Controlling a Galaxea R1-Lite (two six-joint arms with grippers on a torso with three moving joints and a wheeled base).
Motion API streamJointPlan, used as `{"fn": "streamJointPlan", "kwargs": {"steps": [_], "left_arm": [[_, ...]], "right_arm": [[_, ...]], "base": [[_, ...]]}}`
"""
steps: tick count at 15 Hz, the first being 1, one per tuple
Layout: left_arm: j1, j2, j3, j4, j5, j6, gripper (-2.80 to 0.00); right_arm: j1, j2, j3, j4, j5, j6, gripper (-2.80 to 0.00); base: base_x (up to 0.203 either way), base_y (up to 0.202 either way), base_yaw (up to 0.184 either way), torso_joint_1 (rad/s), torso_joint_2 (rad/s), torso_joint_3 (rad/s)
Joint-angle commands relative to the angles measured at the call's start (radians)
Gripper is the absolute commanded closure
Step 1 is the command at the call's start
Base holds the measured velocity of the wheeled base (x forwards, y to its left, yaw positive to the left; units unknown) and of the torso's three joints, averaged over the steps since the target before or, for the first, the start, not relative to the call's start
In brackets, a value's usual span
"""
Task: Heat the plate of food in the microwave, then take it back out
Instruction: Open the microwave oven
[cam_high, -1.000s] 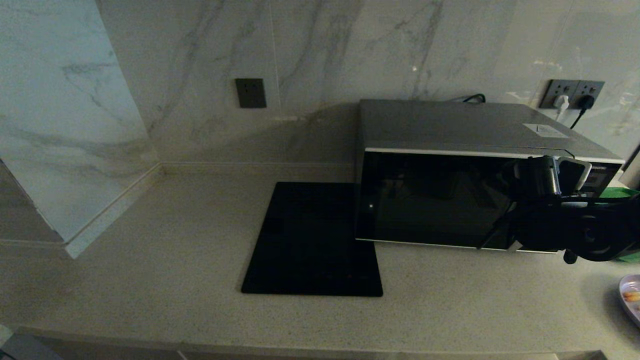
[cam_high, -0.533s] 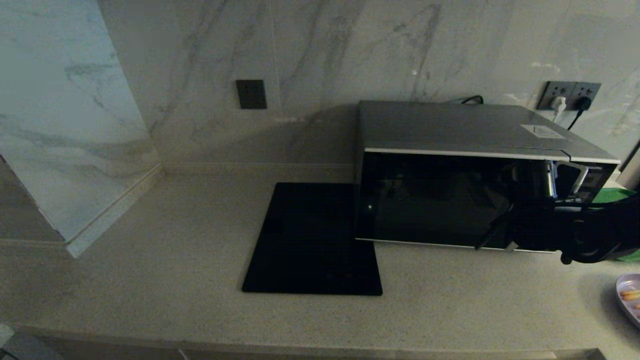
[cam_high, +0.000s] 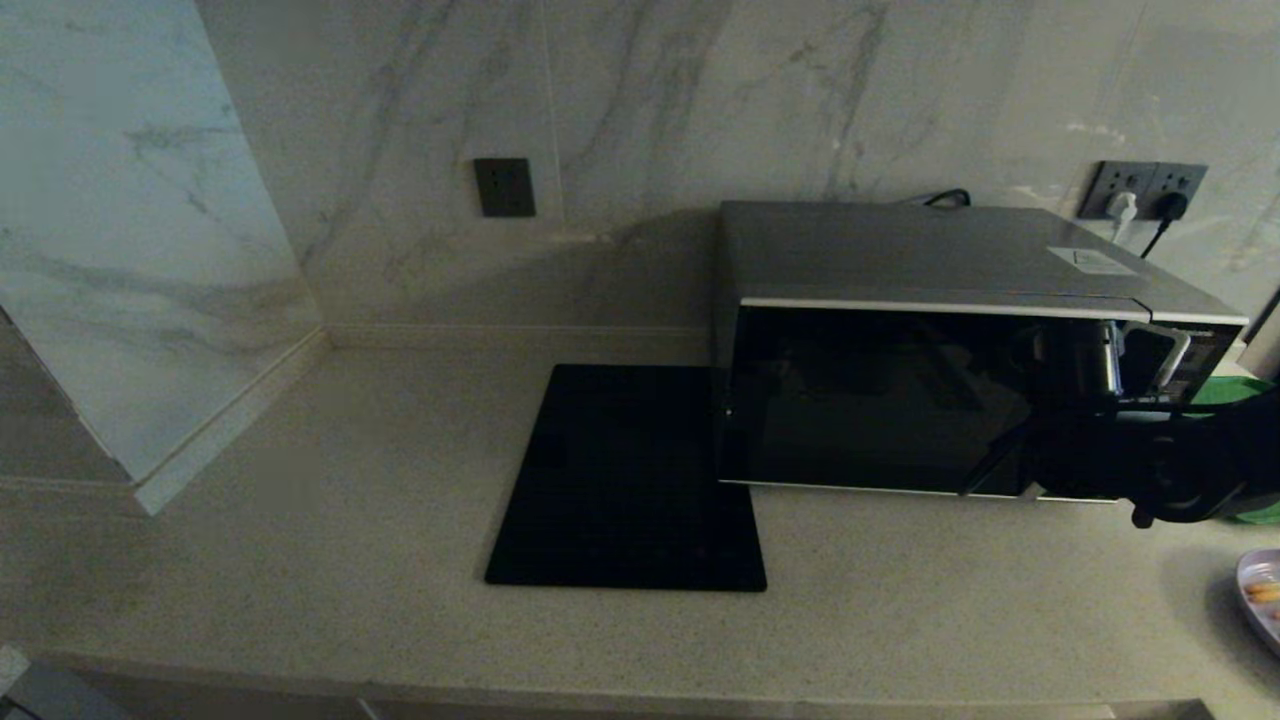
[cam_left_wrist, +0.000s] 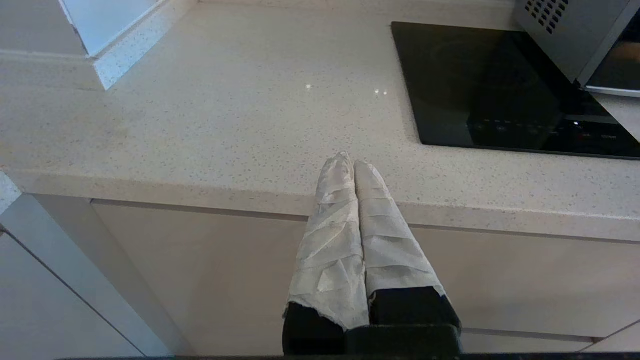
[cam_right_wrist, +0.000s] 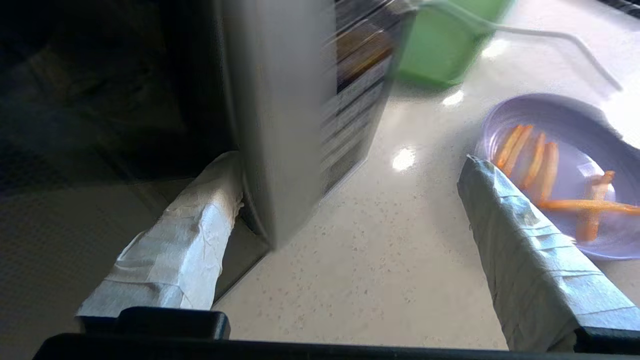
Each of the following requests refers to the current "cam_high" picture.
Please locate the silver microwave oven housing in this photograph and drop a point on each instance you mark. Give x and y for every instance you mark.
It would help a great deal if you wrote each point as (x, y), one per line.
(900, 250)

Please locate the purple round plate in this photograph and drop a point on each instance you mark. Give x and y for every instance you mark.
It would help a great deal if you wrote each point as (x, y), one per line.
(1262, 615)

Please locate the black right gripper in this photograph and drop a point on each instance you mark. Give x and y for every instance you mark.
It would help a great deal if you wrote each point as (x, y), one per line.
(1095, 450)

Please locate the black glass microwave door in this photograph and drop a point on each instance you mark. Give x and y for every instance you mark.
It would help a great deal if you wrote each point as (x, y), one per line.
(850, 400)

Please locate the black glass induction cooktop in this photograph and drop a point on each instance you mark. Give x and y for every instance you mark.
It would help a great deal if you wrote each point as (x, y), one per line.
(625, 480)

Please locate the white cabinet door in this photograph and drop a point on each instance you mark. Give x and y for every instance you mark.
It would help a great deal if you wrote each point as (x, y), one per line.
(50, 700)

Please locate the green plastic tray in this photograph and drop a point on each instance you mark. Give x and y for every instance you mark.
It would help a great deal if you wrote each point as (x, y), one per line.
(1235, 390)

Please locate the dark grey wall socket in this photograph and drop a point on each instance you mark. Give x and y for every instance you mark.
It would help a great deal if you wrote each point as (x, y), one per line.
(1180, 178)
(1105, 180)
(504, 188)

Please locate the orange french fry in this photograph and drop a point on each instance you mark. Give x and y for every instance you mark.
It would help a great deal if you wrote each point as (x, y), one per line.
(1264, 592)

